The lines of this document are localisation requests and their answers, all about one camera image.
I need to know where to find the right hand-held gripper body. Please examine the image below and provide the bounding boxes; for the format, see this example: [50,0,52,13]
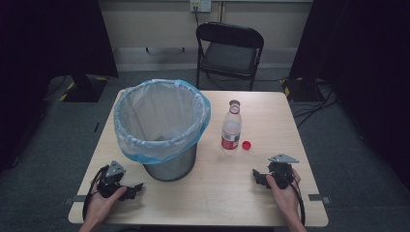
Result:
[266,154,300,190]

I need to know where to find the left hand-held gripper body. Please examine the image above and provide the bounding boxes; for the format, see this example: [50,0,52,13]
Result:
[96,159,130,199]

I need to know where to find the metal mesh trash can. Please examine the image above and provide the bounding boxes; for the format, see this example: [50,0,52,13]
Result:
[143,143,198,182]

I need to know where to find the clear plastic bottle red label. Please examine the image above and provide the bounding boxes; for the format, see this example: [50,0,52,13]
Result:
[220,99,243,153]

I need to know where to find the blue plastic bin liner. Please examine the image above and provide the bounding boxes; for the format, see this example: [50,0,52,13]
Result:
[113,78,212,165]

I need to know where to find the person's right hand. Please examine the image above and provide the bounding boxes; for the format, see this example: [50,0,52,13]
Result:
[265,168,303,220]

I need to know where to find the person's left hand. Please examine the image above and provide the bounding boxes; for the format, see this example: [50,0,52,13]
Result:
[84,173,129,226]

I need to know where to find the grey tape strip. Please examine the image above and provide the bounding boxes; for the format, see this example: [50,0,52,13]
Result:
[307,193,332,205]
[63,194,89,206]

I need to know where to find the black stand base striped tape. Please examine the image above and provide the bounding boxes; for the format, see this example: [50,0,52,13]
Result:
[279,76,323,103]
[58,74,109,103]

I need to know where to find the black folding chair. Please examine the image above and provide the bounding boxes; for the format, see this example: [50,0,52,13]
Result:
[195,21,265,92]

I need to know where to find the black curtain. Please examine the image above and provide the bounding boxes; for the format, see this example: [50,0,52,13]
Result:
[289,0,410,191]
[0,0,119,173]

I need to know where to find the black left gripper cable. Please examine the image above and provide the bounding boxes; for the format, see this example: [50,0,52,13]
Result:
[81,164,110,221]

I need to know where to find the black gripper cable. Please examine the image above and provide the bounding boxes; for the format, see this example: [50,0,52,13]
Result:
[274,170,307,226]
[81,164,110,221]

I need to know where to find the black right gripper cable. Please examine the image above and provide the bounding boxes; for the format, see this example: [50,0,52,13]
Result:
[274,170,307,226]

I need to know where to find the black floor cables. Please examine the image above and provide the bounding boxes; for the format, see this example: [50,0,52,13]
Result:
[291,80,340,130]

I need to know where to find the black power cord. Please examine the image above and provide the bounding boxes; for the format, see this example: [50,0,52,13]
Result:
[192,5,201,28]

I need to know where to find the white wall outlet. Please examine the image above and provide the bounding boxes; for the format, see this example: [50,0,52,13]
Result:
[189,0,213,14]

